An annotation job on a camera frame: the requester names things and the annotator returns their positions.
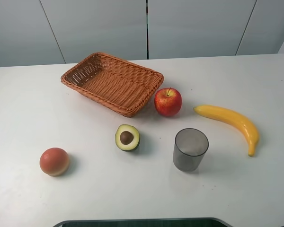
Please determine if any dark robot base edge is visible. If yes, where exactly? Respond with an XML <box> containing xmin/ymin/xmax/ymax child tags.
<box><xmin>54</xmin><ymin>218</ymin><xmax>230</xmax><ymax>227</ymax></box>

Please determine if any yellow banana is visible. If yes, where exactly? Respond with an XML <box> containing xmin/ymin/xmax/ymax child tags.
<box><xmin>194</xmin><ymin>105</ymin><xmax>260</xmax><ymax>157</ymax></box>

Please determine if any red apple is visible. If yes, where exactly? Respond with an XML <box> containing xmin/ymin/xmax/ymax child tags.
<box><xmin>154</xmin><ymin>87</ymin><xmax>182</xmax><ymax>117</ymax></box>

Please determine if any orange round bread bun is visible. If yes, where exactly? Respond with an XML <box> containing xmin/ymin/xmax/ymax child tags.
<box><xmin>39</xmin><ymin>148</ymin><xmax>70</xmax><ymax>176</ymax></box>

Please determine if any halved avocado with pit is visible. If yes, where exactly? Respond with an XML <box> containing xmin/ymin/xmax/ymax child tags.
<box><xmin>115</xmin><ymin>124</ymin><xmax>140</xmax><ymax>151</ymax></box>

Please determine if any brown wicker basket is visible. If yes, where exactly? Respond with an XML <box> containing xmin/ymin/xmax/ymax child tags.
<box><xmin>61</xmin><ymin>52</ymin><xmax>164</xmax><ymax>117</ymax></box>

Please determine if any grey translucent plastic cup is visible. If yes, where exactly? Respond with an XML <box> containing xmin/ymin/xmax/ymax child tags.
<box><xmin>173</xmin><ymin>128</ymin><xmax>209</xmax><ymax>172</ymax></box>

